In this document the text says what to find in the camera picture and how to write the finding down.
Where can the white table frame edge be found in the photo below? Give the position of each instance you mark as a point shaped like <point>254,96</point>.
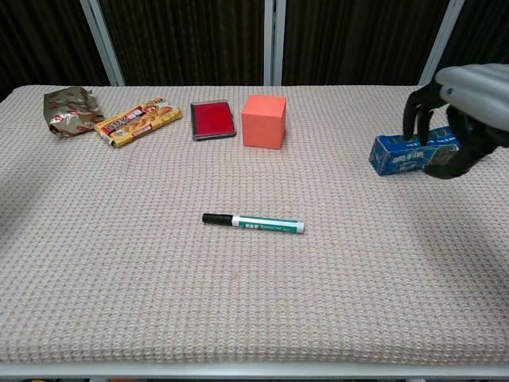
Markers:
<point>238,370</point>

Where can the white upright frame post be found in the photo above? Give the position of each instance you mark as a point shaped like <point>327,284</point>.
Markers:
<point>273,40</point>

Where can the pink woven tablecloth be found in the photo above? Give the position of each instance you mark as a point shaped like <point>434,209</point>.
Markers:
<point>199,278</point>

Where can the white slanted frame post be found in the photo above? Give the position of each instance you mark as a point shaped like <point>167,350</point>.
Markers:
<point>441,44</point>
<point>104,44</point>

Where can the crumpled gold snack wrapper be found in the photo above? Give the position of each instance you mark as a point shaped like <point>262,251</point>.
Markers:
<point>67,109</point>

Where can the red ink pad case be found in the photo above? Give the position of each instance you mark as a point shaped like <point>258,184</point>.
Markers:
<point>212,120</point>

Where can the black marker cap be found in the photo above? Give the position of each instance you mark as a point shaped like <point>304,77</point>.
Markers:
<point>216,218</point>

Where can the blue cookie box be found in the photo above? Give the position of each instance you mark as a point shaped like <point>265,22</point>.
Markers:
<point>397,157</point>

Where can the orange cube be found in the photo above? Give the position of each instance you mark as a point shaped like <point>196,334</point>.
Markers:
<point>262,123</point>

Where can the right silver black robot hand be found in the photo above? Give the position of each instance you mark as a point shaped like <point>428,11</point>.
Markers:
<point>473,91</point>

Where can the yellow snack box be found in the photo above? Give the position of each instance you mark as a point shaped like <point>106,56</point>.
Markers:
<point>139,121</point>

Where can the green white marker body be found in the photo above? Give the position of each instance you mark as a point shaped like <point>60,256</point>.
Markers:
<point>270,225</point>

